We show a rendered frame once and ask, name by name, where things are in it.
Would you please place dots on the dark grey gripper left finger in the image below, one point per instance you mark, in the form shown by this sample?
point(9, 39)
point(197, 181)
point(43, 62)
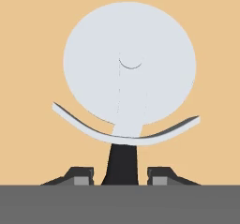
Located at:
point(79, 174)

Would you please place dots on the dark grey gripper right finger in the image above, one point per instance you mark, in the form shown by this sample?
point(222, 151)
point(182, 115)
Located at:
point(162, 173)

